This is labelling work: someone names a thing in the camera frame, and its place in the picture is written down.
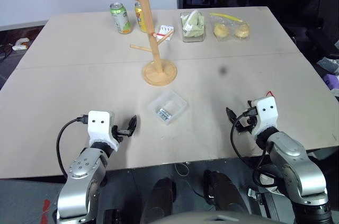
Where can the small white red packet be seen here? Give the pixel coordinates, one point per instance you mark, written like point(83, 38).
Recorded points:
point(164, 30)

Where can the pale green cloth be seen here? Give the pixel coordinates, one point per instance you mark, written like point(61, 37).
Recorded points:
point(192, 24)

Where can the clear container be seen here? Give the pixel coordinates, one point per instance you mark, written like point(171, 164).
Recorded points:
point(193, 39)

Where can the purple object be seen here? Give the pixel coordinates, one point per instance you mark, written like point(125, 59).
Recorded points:
point(332, 81)

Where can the grey cloth bundle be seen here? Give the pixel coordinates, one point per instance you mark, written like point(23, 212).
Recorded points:
point(329, 64)

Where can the round yellow bun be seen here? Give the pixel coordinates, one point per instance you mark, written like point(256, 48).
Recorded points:
point(242, 31)
point(221, 30)

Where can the clear zip plastic bag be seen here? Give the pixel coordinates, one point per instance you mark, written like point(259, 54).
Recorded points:
point(230, 21)

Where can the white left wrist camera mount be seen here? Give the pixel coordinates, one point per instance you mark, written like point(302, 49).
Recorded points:
point(99, 126)

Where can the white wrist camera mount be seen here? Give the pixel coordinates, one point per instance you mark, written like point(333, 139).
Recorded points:
point(99, 126)
point(267, 114)

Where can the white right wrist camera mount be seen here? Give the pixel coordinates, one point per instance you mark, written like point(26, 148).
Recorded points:
point(267, 114)

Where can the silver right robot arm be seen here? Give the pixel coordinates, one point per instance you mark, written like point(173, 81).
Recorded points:
point(294, 163)

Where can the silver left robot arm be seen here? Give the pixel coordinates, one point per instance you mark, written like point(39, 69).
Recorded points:
point(82, 179)

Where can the wooden peg tree stand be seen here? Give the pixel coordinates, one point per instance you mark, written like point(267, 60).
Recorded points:
point(148, 36)

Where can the yellow drink can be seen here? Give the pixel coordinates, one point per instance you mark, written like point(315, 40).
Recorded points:
point(139, 18)

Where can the black office chair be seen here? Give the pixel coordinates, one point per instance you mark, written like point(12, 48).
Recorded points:
point(324, 30)

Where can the clear square plastic tray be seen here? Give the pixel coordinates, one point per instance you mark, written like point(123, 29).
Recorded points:
point(174, 102)

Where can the green drink can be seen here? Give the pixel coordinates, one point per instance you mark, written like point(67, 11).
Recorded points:
point(121, 18)

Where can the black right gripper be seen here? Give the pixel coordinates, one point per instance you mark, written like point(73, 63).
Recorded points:
point(251, 123)

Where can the red elastic band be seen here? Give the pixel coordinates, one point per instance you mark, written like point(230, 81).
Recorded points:
point(158, 34)

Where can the white power strip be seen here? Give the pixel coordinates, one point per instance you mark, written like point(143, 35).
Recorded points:
point(21, 45)

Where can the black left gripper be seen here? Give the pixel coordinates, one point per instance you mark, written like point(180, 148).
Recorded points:
point(119, 132)

